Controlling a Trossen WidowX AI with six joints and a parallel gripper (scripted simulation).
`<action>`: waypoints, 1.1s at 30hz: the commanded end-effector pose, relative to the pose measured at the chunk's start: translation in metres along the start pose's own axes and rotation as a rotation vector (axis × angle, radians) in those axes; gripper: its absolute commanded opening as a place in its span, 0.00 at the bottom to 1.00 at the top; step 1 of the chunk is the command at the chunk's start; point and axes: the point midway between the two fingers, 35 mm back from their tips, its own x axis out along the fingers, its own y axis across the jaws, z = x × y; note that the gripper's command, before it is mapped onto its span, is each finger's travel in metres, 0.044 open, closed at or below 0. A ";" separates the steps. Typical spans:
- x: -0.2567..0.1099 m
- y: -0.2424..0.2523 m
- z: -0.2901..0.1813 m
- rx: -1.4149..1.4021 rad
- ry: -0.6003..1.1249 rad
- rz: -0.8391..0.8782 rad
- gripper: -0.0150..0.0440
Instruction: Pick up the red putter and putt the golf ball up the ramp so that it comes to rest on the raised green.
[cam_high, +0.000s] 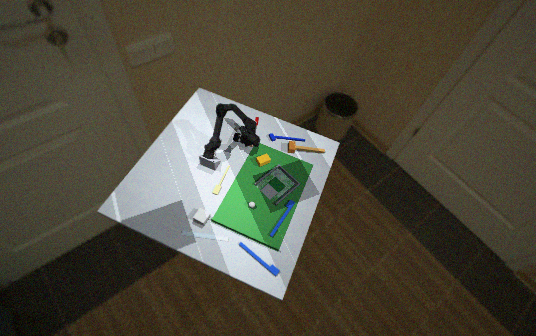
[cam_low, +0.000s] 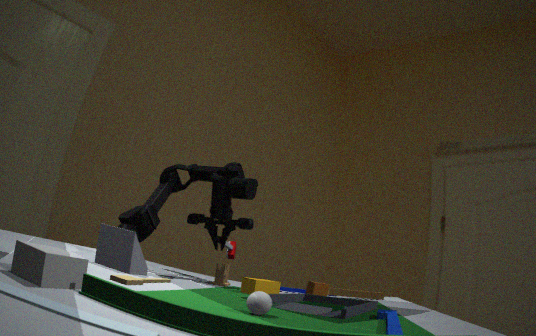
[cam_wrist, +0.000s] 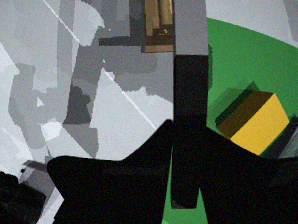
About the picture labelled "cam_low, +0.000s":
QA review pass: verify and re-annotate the red putter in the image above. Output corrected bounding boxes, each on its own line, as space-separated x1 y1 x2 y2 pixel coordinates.
215 236 236 259

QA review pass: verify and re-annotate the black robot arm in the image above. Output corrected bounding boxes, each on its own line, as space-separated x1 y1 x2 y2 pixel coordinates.
117 162 258 242

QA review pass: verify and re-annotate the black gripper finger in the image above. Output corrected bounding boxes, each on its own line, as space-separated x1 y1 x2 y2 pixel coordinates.
204 226 218 251
220 227 236 251

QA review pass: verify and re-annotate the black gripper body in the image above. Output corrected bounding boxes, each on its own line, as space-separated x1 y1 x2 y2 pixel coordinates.
187 196 253 230

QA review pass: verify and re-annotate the white golf ball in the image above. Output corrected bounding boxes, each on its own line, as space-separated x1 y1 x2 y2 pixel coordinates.
246 291 273 315

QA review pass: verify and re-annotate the green flat mat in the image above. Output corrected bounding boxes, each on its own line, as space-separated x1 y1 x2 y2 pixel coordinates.
79 286 434 336

